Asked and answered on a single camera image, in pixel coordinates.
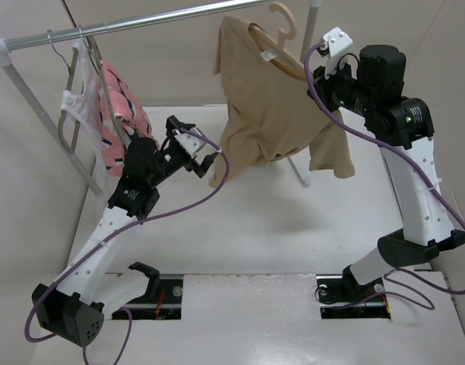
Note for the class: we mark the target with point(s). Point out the beige wooden hanger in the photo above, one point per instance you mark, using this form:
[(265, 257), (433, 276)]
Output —
[(282, 42)]

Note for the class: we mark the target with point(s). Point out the metal clothes rack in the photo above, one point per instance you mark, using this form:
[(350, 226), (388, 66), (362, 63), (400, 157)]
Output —
[(52, 37)]

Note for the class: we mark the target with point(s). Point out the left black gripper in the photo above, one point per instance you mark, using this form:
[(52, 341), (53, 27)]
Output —
[(199, 169)]

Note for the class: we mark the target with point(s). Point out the pink patterned garment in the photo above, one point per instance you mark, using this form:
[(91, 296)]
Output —
[(123, 119)]

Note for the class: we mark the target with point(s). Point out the beige t shirt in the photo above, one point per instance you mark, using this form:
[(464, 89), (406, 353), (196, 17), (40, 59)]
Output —
[(270, 115)]

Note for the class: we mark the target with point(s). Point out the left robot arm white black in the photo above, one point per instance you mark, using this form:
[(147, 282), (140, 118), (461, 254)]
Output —
[(76, 304)]

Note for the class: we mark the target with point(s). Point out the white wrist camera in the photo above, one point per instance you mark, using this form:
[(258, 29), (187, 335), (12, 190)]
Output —
[(189, 142), (336, 44)]

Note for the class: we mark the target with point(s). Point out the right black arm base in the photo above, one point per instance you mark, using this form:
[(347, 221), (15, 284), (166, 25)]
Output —
[(341, 297)]

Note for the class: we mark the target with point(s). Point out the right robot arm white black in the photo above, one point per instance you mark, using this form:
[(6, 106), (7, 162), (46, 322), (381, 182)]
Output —
[(369, 103)]

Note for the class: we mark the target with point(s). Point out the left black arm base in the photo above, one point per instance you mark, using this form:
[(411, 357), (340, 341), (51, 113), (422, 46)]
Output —
[(162, 299)]

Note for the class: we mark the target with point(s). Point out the aluminium rail right side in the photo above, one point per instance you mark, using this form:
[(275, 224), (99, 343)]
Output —
[(438, 267)]

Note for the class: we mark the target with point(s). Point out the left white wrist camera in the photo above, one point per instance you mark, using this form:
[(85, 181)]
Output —
[(189, 142)]

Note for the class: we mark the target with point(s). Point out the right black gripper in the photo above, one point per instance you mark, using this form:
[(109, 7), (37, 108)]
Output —
[(324, 84)]

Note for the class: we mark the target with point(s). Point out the white garment on hanger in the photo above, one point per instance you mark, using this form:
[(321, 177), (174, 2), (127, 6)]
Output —
[(85, 107)]

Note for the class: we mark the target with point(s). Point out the grey hanger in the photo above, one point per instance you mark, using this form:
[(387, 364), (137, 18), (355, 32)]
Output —
[(64, 117)]

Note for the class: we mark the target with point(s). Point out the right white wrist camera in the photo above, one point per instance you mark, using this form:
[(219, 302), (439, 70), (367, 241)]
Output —
[(336, 44)]

